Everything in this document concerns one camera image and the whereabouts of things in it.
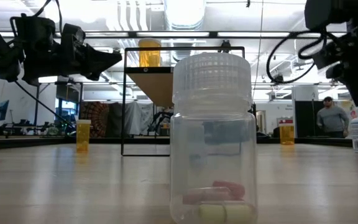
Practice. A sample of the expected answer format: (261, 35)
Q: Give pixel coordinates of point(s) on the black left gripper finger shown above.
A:
(92, 76)
(101, 60)

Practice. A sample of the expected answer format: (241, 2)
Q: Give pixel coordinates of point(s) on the large amber pill bottle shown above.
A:
(150, 54)

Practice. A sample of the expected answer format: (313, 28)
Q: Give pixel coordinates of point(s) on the small amber pill bottle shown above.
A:
(286, 135)
(83, 137)

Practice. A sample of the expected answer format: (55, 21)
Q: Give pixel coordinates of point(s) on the clear plastic pill bottle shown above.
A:
(213, 140)

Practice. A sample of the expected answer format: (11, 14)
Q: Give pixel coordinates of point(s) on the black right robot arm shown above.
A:
(346, 18)

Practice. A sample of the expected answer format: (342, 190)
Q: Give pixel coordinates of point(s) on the floral fabric panel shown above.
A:
(351, 107)

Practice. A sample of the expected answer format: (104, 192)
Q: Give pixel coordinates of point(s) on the person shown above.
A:
(332, 119)

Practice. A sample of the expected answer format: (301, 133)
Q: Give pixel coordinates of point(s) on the blue lit monitor screen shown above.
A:
(64, 105)

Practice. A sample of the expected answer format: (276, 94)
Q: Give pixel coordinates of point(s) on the mandala pattern tapestry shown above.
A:
(99, 118)

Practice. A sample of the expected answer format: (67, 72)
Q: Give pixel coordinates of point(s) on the black partition panel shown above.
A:
(304, 118)

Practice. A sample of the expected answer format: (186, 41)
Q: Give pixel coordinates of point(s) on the grey cloth cover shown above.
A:
(137, 119)

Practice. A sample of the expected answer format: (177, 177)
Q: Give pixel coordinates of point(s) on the black ceiling spotlight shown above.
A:
(225, 44)
(277, 78)

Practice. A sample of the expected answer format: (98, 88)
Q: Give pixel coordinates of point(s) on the tilted blue monitor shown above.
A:
(2, 110)

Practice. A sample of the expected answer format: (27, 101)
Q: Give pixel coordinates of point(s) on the black overhead light bar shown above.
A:
(213, 34)

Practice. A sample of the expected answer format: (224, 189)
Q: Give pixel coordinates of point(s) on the red and clear capsule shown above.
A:
(207, 196)

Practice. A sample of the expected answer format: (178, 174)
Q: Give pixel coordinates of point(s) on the yellow capsule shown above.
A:
(225, 214)

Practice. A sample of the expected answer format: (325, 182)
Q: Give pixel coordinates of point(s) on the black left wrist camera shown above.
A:
(73, 34)

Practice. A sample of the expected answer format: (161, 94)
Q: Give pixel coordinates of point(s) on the black metal gantry frame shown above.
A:
(37, 99)

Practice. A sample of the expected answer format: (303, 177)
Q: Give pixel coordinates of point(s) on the wooden shelf black metal frame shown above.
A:
(154, 87)

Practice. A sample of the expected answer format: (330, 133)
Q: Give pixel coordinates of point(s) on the black aluminium table frame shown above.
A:
(57, 141)

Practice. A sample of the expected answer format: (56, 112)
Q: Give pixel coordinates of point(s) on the white ceiling air duct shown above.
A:
(185, 15)

